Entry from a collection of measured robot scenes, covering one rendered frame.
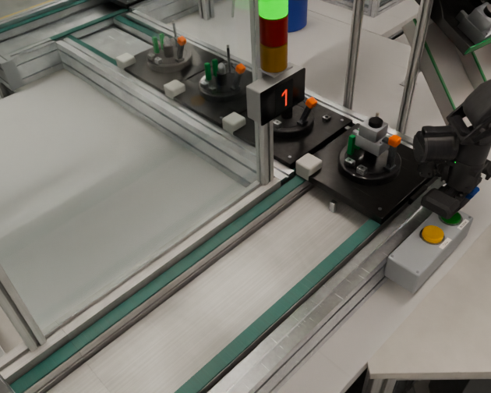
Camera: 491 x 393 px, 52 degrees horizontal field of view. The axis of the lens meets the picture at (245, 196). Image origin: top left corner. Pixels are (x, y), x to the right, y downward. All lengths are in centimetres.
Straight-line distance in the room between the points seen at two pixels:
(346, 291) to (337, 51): 110
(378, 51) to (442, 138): 98
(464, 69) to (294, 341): 81
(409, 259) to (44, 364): 69
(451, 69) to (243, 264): 70
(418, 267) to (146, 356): 53
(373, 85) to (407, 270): 83
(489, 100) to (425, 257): 32
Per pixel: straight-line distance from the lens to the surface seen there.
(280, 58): 93
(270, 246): 107
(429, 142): 94
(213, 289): 101
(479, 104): 94
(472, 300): 113
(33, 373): 97
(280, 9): 89
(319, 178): 114
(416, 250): 104
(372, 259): 101
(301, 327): 90
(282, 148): 122
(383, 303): 107
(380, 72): 177
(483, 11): 122
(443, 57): 134
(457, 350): 105
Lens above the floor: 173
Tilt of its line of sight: 44 degrees down
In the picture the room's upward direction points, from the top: 4 degrees counter-clockwise
